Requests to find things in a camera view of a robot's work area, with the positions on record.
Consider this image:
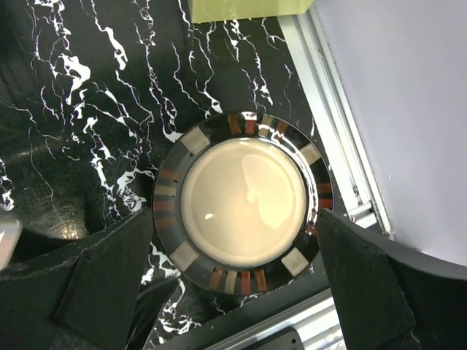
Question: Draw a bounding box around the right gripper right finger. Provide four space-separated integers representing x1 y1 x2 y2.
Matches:
315 209 466 349

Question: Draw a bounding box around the yellow-green box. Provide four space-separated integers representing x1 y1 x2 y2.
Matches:
188 0 314 24

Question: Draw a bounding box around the beige brown rimmed plate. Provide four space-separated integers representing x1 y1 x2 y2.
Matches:
153 112 334 295

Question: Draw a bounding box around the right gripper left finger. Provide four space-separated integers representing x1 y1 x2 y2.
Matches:
1 209 153 349

